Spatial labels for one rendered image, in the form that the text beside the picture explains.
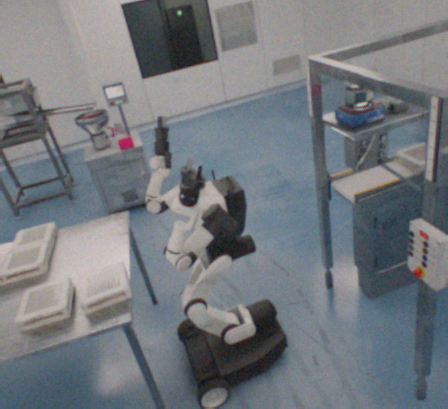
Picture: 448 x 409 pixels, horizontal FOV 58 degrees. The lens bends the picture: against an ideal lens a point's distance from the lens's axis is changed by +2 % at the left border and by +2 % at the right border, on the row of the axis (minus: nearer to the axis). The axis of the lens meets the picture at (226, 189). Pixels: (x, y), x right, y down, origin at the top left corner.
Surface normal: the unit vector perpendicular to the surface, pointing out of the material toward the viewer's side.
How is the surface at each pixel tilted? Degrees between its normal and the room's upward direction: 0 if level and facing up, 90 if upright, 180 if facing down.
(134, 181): 90
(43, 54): 90
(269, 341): 0
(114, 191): 89
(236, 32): 90
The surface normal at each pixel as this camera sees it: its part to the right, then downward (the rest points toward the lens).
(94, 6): 0.31, 0.42
